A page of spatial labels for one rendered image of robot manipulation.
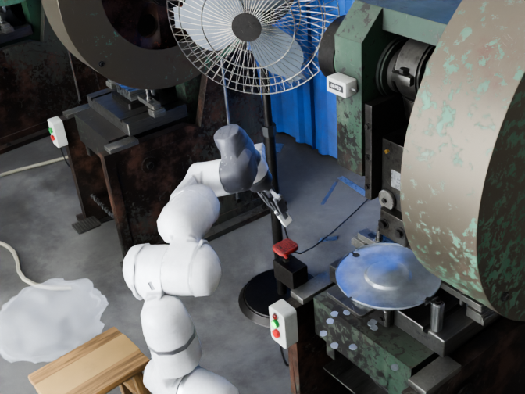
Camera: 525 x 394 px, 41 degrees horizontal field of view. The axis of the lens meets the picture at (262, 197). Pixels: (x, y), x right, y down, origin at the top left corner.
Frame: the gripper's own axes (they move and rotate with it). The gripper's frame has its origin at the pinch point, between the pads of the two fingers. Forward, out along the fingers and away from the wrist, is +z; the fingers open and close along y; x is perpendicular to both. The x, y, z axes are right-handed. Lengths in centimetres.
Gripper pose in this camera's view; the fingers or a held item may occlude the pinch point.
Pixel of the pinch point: (283, 216)
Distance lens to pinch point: 210.1
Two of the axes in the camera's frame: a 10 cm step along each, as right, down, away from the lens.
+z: 4.1, 6.0, 6.9
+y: 6.0, 4.0, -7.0
